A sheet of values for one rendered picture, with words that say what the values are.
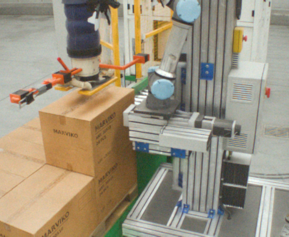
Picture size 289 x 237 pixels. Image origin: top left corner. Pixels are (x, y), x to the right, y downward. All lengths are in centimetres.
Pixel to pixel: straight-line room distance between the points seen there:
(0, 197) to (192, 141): 120
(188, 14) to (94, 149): 102
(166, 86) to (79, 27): 70
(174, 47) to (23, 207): 124
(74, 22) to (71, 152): 82
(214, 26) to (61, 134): 115
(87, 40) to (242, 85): 96
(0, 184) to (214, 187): 139
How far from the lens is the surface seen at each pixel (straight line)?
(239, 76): 205
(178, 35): 183
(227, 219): 258
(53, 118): 236
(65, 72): 226
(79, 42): 228
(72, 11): 226
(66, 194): 225
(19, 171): 256
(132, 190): 298
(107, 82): 242
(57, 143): 243
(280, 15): 1113
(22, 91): 200
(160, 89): 187
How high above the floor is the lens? 185
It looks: 24 degrees down
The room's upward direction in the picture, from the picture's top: 1 degrees counter-clockwise
